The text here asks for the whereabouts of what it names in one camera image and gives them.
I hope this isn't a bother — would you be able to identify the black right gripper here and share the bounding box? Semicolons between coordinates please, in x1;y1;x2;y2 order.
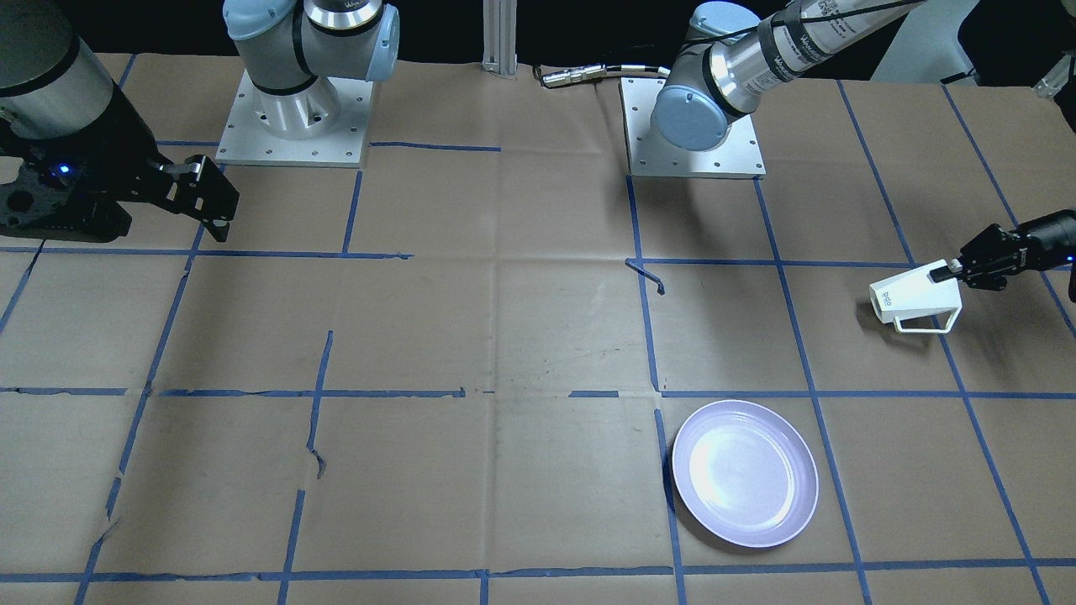
1;86;240;244

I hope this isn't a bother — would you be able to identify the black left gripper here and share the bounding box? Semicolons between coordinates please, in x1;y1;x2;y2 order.
950;209;1075;292

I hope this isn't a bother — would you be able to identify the white faceted cup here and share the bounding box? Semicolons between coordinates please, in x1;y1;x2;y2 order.
868;258;963;334

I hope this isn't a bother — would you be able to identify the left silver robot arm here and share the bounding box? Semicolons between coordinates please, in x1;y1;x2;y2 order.
651;1;1075;292

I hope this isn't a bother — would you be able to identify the lavender round plate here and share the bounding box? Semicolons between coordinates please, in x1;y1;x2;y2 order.
670;399;821;549

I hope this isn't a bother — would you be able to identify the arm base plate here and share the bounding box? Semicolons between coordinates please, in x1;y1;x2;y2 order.
621;78;767;179
215;73;376;168

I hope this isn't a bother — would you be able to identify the aluminium frame post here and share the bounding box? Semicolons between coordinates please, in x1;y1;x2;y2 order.
481;0;518;80

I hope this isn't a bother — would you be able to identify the silver cable connector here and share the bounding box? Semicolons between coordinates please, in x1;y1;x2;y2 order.
533;64;670;89

